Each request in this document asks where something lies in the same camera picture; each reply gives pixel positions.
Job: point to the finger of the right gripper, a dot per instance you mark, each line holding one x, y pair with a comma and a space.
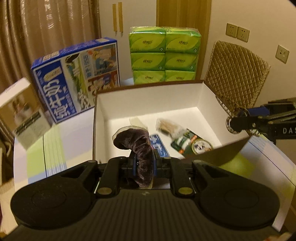
237, 124
258, 111

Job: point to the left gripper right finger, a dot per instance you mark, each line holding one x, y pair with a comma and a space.
170, 173

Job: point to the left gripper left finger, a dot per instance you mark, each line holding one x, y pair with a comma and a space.
116, 174

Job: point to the brown velvet scrunchie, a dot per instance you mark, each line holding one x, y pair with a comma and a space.
136, 139

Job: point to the green card with small jar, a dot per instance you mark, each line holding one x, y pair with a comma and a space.
188, 143

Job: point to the blue tissue pack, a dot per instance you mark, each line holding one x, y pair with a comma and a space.
157, 144

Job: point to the cotton swab bag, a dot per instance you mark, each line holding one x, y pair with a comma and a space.
169, 128

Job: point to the golden quilted chair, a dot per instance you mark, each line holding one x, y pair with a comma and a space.
236, 76

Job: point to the brown white cardboard box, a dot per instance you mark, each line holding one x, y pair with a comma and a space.
192, 106

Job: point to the blue milk carton box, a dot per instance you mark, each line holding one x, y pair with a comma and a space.
70, 79

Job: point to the green tissue multipack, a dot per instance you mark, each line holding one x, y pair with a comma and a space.
163, 54

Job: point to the small white product box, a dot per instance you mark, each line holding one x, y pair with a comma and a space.
23, 114

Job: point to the beige curtain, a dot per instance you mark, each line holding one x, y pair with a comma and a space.
33, 29

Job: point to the double wall socket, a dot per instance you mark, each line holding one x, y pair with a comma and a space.
237, 32

